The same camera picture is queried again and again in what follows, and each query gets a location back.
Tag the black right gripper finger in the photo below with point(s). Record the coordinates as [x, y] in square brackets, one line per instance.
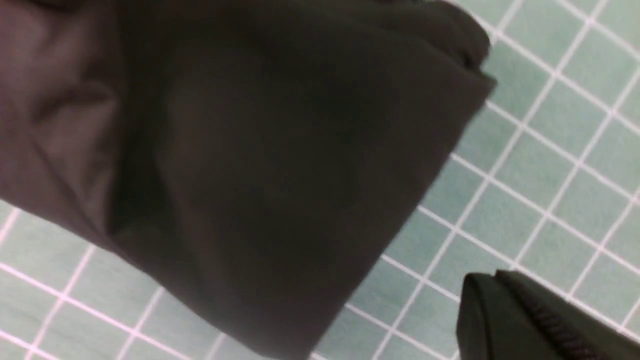
[509, 316]

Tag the dark gray long-sleeve top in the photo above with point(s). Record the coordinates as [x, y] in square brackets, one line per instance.
[254, 157]

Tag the green grid table mat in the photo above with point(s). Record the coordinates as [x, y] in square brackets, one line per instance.
[545, 182]

